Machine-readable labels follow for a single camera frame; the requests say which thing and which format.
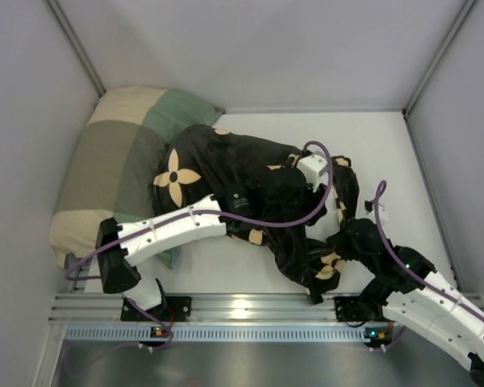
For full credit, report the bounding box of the black floral plush pillowcase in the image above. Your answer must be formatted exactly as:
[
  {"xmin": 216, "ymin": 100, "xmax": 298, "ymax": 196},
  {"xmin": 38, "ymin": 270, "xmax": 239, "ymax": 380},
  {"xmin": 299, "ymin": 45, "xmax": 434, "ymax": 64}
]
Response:
[{"xmin": 153, "ymin": 125, "xmax": 360, "ymax": 304}]

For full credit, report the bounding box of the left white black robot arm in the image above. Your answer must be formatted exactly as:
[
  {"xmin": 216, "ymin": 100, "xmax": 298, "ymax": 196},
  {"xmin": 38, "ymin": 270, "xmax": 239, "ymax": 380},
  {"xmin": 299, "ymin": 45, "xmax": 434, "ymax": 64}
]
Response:
[{"xmin": 96, "ymin": 167, "xmax": 319, "ymax": 310}]

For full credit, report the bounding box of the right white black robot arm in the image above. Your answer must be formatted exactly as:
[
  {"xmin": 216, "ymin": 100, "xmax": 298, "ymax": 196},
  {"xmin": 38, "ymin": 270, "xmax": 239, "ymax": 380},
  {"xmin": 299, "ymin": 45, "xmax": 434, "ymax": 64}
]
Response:
[{"xmin": 327, "ymin": 218, "xmax": 484, "ymax": 386}]

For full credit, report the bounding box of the green beige patchwork pillow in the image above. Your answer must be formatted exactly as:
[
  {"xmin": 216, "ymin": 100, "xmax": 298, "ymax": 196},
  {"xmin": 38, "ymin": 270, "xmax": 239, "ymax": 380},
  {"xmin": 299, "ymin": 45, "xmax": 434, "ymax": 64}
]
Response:
[{"xmin": 49, "ymin": 85, "xmax": 224, "ymax": 266}]

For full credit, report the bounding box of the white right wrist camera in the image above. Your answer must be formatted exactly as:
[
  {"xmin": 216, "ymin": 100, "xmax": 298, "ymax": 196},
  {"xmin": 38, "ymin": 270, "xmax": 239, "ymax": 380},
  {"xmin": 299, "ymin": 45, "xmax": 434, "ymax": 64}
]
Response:
[{"xmin": 364, "ymin": 200, "xmax": 389, "ymax": 223}]

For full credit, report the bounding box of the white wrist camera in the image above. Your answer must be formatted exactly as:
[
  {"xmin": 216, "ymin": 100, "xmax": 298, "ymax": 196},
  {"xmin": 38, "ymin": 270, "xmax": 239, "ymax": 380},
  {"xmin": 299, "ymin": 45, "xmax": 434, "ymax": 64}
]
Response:
[
  {"xmin": 364, "ymin": 200, "xmax": 389, "ymax": 223},
  {"xmin": 296, "ymin": 154, "xmax": 332, "ymax": 192}
]

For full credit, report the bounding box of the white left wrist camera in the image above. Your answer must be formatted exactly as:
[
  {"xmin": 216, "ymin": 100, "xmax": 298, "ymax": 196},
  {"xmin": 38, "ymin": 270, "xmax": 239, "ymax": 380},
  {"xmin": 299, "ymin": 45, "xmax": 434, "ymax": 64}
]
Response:
[{"xmin": 296, "ymin": 154, "xmax": 332, "ymax": 192}]

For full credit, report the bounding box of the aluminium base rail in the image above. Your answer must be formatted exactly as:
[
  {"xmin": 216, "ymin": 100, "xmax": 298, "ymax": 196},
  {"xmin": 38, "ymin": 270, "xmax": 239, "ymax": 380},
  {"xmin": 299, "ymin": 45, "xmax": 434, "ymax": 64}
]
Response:
[{"xmin": 48, "ymin": 293, "xmax": 338, "ymax": 323}]

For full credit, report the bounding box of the right aluminium corner post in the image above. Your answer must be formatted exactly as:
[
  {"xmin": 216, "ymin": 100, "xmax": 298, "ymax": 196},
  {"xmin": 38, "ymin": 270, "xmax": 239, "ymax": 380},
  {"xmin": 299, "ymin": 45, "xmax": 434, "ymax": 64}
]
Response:
[{"xmin": 402, "ymin": 0, "xmax": 480, "ymax": 118}]

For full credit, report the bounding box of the aluminium corner post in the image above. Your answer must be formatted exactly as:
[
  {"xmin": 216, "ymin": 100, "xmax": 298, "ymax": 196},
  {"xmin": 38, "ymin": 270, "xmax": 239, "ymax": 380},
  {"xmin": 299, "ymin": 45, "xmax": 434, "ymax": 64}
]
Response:
[
  {"xmin": 402, "ymin": 0, "xmax": 480, "ymax": 118},
  {"xmin": 43, "ymin": 0, "xmax": 106, "ymax": 98}
]

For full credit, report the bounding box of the perforated grey cable duct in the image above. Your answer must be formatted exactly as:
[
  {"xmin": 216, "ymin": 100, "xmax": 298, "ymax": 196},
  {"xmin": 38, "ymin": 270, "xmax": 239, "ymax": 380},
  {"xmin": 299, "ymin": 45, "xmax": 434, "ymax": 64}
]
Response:
[{"xmin": 64, "ymin": 321, "xmax": 408, "ymax": 343}]

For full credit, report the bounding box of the left aluminium corner post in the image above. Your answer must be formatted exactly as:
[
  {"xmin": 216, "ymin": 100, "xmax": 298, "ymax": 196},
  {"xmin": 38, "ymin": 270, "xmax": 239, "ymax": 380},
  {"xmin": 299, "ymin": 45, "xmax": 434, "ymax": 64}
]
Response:
[{"xmin": 43, "ymin": 0, "xmax": 106, "ymax": 98}]

